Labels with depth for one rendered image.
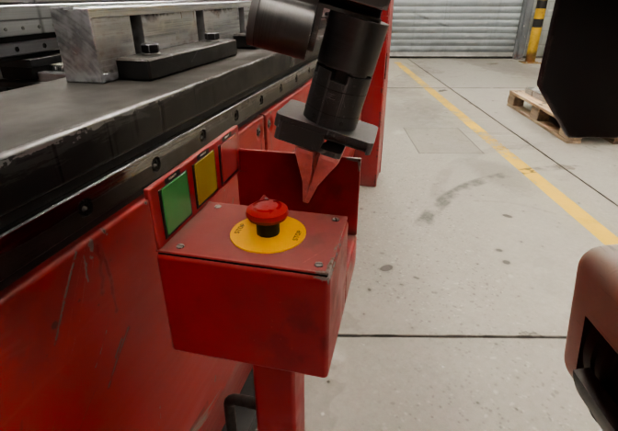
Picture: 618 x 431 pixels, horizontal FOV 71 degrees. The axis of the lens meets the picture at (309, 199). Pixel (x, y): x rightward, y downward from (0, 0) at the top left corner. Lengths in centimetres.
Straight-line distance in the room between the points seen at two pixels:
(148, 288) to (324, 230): 26
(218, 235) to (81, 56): 36
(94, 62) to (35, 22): 31
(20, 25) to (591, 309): 92
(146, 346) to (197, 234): 23
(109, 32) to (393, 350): 113
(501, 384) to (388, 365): 31
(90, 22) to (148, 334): 41
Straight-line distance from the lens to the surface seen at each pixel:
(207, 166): 47
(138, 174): 53
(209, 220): 45
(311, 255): 38
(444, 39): 789
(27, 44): 95
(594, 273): 41
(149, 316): 60
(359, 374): 134
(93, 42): 66
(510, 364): 148
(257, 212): 39
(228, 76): 72
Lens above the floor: 99
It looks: 26 degrees down
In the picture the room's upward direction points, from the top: straight up
